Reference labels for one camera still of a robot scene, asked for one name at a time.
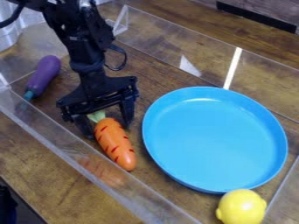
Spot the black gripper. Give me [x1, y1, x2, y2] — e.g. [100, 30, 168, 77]
[56, 69, 139, 139]

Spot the orange toy carrot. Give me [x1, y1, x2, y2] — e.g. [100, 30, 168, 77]
[88, 111, 136, 172]

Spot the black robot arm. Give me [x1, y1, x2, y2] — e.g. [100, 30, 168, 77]
[0, 0, 137, 138]

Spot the blue round tray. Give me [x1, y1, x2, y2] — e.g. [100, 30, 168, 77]
[143, 87, 288, 193]

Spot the purple toy eggplant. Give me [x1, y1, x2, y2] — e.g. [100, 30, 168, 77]
[23, 55, 61, 101]

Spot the white curtain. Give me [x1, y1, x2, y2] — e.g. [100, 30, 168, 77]
[0, 0, 43, 52]

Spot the yellow toy lemon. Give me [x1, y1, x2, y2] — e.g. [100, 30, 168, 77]
[215, 189, 267, 224]

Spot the clear acrylic enclosure wall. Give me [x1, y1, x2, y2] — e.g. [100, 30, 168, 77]
[0, 2, 299, 224]

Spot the black cable loop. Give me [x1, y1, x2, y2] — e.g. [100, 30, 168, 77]
[101, 43, 128, 72]

